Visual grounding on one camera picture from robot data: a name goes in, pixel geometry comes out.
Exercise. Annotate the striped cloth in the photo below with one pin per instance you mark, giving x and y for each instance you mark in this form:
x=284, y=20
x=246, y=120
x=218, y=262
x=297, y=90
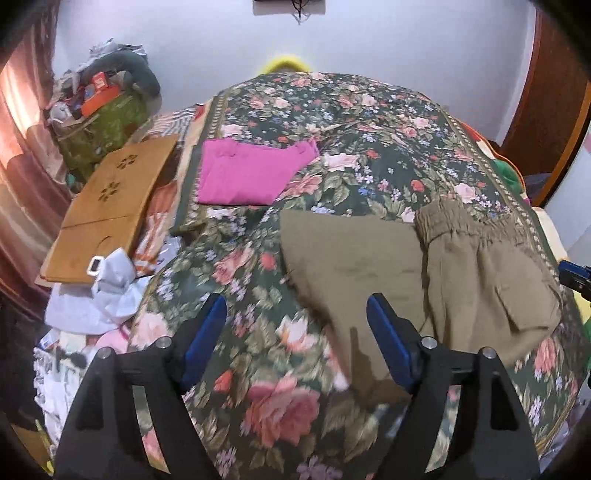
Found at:
x=173, y=122

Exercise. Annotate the floral bed blanket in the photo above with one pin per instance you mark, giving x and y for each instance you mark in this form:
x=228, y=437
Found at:
x=360, y=138

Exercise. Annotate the pink folded garment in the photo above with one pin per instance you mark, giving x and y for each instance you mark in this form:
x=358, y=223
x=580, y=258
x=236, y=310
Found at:
x=244, y=170

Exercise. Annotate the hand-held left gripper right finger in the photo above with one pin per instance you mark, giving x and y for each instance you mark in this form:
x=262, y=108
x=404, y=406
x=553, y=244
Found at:
x=390, y=341

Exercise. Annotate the small white device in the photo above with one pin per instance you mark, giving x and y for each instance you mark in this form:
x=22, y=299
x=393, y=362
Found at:
x=95, y=266

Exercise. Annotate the yellow foam tube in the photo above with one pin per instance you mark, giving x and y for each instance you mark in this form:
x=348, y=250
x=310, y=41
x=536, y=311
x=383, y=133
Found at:
x=286, y=62

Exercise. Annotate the red box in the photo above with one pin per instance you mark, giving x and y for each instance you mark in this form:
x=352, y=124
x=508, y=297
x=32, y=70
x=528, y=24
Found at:
x=100, y=81

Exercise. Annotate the orange box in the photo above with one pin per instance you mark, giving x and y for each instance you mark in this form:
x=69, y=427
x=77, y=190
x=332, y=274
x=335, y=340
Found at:
x=97, y=101

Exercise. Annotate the white plastic bag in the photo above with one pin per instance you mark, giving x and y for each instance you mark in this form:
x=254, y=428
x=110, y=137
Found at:
x=111, y=295

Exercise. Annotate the olive green pants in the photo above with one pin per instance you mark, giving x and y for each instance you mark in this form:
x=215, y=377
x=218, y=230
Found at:
x=369, y=258

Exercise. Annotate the pink curtain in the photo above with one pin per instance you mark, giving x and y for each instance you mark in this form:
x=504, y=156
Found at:
x=23, y=175

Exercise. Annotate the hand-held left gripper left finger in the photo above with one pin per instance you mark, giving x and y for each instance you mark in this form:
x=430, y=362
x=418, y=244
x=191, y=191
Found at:
x=203, y=337

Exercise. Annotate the grey plush pillow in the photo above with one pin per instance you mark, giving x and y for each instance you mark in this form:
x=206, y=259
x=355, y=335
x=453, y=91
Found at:
x=138, y=69

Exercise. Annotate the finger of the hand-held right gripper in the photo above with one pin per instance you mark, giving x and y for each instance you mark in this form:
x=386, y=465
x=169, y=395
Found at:
x=575, y=277

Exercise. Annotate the green fabric storage bag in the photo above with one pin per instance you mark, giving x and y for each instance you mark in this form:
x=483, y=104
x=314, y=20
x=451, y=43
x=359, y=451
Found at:
x=106, y=129

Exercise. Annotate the pile of grey clothes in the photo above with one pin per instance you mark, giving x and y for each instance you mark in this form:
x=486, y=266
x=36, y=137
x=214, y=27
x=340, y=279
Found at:
x=104, y=53

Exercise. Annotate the wooden lap desk board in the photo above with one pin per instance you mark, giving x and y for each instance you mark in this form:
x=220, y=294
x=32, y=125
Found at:
x=111, y=198

